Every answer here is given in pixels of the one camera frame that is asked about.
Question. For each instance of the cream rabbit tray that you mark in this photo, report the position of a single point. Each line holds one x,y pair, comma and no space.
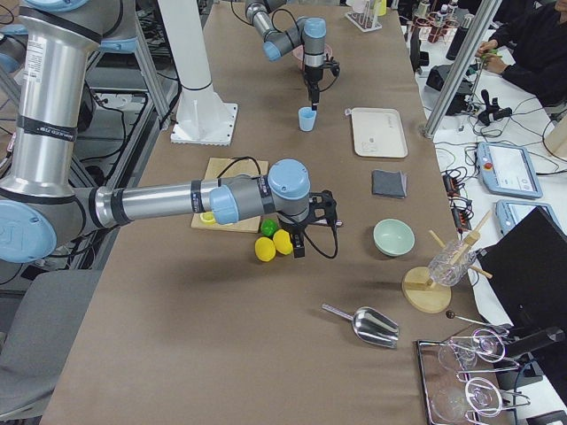
378,133

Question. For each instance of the black monitor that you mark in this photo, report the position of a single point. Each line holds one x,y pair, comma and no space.
529,272

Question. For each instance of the wooden cup stand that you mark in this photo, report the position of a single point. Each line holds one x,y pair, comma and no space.
428,289

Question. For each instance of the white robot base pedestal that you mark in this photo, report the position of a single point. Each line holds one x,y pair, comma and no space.
201,116

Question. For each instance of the person in black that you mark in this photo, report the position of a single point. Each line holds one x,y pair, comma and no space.
530,52

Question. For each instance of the grey chair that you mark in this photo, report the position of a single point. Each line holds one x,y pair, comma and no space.
40,338

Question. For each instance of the blue teach pendant upper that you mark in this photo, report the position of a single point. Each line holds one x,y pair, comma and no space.
507,170

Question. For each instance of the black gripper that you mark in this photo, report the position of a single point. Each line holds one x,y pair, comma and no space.
312,75
293,228

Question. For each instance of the yellow lemon upper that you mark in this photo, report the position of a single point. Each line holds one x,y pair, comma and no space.
282,242

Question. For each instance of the clear glass on stand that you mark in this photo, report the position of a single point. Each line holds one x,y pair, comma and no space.
447,272

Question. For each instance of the yellow lemon lower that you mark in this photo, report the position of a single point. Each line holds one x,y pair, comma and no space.
264,249

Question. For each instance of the wire glass rack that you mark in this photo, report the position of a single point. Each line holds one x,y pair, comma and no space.
488,376

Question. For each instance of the white test tube rack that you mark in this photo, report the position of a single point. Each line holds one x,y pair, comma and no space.
364,14

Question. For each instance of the wooden cutting board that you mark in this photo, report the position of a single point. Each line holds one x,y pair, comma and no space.
231,200

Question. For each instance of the steel ice scoop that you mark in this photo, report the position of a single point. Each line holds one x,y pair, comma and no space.
370,325

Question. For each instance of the pink plastic bowl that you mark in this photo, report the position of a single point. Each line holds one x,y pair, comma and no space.
299,54

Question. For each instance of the blue teach pendant lower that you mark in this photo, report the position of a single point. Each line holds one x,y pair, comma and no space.
509,213

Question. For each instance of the yellow lemon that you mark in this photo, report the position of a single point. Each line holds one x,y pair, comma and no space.
264,249
282,242

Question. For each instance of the mint green bowl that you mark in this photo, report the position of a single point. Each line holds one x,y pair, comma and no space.
393,237

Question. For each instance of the green lime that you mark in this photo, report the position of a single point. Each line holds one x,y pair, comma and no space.
268,228

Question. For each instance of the grey folded cloth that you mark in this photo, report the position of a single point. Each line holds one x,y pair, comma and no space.
389,184

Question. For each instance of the light blue plastic cup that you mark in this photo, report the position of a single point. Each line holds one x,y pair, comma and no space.
307,116

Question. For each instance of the blue teach pendant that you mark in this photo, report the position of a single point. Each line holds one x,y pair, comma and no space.
509,213
507,170

